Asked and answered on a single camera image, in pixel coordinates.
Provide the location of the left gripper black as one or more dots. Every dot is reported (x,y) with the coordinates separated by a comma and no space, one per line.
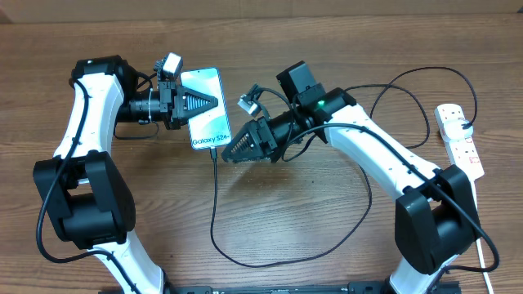
(169,105)

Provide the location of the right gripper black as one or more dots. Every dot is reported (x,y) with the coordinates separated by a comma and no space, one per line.
(266,147)

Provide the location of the blue Galaxy smartphone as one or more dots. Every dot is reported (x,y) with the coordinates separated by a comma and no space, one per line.
(210,127)

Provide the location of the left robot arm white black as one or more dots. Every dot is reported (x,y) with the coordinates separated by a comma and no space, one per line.
(87,208)

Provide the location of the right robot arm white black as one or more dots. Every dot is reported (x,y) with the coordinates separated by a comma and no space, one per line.
(436,217)

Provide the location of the white USB charger plug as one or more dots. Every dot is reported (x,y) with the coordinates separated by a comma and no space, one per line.
(457,129)

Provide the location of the white power strip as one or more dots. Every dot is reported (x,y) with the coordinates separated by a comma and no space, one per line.
(462,153)

